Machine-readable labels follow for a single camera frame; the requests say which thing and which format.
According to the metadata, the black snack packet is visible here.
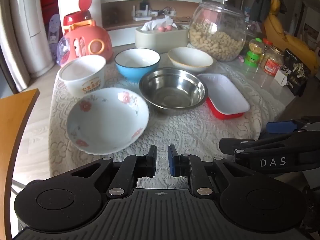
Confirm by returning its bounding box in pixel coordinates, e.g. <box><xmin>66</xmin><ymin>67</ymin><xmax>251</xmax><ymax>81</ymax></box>
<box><xmin>282</xmin><ymin>49</ymin><xmax>312</xmax><ymax>97</ymax></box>

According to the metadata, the yellow plush toy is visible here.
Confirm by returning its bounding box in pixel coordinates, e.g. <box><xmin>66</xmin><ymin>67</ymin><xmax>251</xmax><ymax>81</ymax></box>
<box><xmin>261</xmin><ymin>0</ymin><xmax>320</xmax><ymax>75</ymax></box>

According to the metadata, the white floral ceramic bowl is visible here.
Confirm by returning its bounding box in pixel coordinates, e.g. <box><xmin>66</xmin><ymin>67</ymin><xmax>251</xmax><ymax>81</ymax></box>
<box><xmin>66</xmin><ymin>87</ymin><xmax>150</xmax><ymax>155</ymax></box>

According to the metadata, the stainless steel bowl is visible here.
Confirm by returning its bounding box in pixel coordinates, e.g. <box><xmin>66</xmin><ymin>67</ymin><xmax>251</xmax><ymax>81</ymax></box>
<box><xmin>139</xmin><ymin>67</ymin><xmax>208</xmax><ymax>116</ymax></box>

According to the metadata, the white paper bowl orange print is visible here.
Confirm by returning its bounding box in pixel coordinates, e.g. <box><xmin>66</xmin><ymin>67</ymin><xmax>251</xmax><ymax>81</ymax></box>
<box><xmin>57</xmin><ymin>55</ymin><xmax>107</xmax><ymax>98</ymax></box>

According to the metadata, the white standing air conditioner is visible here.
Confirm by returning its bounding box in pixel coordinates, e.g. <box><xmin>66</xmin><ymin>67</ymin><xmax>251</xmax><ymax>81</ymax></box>
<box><xmin>7</xmin><ymin>0</ymin><xmax>60</xmax><ymax>80</ymax></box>

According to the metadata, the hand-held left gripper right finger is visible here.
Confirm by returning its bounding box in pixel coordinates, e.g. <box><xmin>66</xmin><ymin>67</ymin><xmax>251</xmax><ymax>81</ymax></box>
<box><xmin>168</xmin><ymin>144</ymin><xmax>250</xmax><ymax>199</ymax></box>

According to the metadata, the small white box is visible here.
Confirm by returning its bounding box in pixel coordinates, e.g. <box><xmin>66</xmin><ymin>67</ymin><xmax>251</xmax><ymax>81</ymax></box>
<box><xmin>274</xmin><ymin>69</ymin><xmax>288</xmax><ymax>87</ymax></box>

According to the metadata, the pink toy pet carrier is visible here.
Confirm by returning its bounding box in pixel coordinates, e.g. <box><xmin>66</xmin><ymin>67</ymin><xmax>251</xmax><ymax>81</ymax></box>
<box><xmin>57</xmin><ymin>20</ymin><xmax>113</xmax><ymax>67</ymax></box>

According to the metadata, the blue ceramic bowl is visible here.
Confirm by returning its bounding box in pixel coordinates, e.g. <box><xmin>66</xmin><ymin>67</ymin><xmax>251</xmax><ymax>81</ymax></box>
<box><xmin>114</xmin><ymin>48</ymin><xmax>161</xmax><ymax>85</ymax></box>

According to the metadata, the purple cartoon skateboard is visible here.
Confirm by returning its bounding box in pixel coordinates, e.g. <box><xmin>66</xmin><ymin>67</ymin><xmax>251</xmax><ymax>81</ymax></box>
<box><xmin>47</xmin><ymin>14</ymin><xmax>62</xmax><ymax>65</ymax></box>

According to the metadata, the white router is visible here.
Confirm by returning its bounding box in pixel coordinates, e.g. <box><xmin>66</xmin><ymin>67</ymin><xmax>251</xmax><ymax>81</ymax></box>
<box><xmin>132</xmin><ymin>2</ymin><xmax>152</xmax><ymax>22</ymax></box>

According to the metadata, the beige tissue box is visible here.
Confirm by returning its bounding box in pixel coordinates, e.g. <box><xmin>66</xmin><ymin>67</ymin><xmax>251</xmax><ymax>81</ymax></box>
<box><xmin>135</xmin><ymin>24</ymin><xmax>189</xmax><ymax>54</ymax></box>

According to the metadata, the glass jar of peanuts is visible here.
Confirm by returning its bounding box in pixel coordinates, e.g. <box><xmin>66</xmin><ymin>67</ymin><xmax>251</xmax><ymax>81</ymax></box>
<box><xmin>189</xmin><ymin>0</ymin><xmax>247</xmax><ymax>62</ymax></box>

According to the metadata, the white power strip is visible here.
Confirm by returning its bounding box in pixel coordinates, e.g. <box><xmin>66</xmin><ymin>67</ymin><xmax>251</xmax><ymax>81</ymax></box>
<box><xmin>150</xmin><ymin>7</ymin><xmax>177</xmax><ymax>17</ymax></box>

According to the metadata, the white tissue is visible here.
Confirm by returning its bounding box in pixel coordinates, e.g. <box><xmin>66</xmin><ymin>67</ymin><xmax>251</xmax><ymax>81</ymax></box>
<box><xmin>141</xmin><ymin>15</ymin><xmax>178</xmax><ymax>32</ymax></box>

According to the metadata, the red and white rectangular dish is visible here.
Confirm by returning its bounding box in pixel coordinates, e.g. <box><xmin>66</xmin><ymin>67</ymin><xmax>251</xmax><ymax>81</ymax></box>
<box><xmin>197</xmin><ymin>73</ymin><xmax>250</xmax><ymax>120</ymax></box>

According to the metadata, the small green-lid nut jar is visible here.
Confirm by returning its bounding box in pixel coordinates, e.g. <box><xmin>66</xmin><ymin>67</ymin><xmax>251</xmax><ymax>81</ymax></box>
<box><xmin>244</xmin><ymin>37</ymin><xmax>266</xmax><ymax>68</ymax></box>

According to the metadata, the white shallow bowl yellow rim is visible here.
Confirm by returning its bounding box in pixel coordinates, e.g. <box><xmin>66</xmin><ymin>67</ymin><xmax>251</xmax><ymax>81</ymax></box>
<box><xmin>167</xmin><ymin>47</ymin><xmax>214</xmax><ymax>74</ymax></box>

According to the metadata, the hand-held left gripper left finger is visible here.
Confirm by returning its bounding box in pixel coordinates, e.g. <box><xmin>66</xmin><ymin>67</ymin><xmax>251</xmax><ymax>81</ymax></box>
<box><xmin>71</xmin><ymin>145</ymin><xmax>157</xmax><ymax>199</ymax></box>

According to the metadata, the white lace tablecloth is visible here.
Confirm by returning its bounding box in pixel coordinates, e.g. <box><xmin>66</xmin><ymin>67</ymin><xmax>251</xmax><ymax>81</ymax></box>
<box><xmin>49</xmin><ymin>44</ymin><xmax>287</xmax><ymax>189</ymax></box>

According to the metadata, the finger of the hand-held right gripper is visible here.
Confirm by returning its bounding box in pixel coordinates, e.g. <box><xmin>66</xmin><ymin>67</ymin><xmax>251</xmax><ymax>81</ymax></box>
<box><xmin>219</xmin><ymin>129</ymin><xmax>320</xmax><ymax>156</ymax></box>
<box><xmin>266</xmin><ymin>116</ymin><xmax>320</xmax><ymax>133</ymax></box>

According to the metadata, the dark cloth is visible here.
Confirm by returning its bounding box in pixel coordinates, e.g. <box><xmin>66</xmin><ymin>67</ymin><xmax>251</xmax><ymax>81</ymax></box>
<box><xmin>250</xmin><ymin>0</ymin><xmax>288</xmax><ymax>23</ymax></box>

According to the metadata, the plastic jar with red label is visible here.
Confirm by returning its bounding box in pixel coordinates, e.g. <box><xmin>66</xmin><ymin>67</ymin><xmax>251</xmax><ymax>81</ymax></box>
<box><xmin>260</xmin><ymin>39</ymin><xmax>285</xmax><ymax>77</ymax></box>

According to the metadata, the wooden chair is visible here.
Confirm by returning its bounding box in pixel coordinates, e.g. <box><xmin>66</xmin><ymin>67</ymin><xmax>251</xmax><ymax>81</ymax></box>
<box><xmin>0</xmin><ymin>88</ymin><xmax>40</xmax><ymax>240</ymax></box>

